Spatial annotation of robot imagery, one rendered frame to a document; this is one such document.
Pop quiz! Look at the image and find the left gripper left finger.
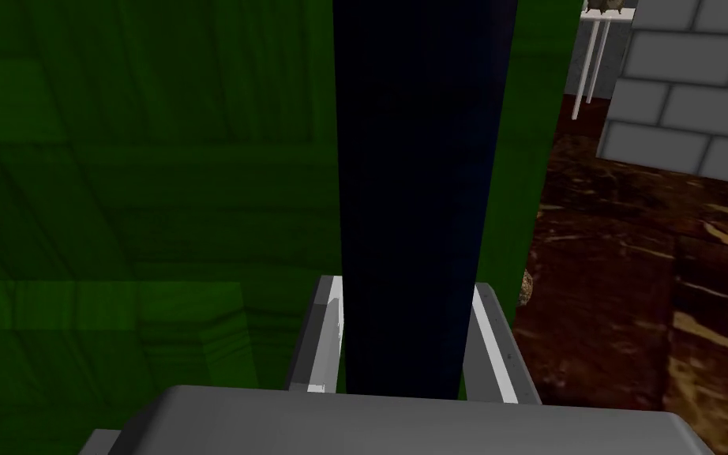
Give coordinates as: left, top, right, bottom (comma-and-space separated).
284, 275, 346, 395

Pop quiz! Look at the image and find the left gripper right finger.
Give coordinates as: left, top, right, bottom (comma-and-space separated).
461, 284, 542, 405

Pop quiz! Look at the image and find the dark blue bar handle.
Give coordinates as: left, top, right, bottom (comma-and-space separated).
332, 0, 520, 401

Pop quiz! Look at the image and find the white table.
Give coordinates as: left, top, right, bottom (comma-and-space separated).
571, 0, 639, 121

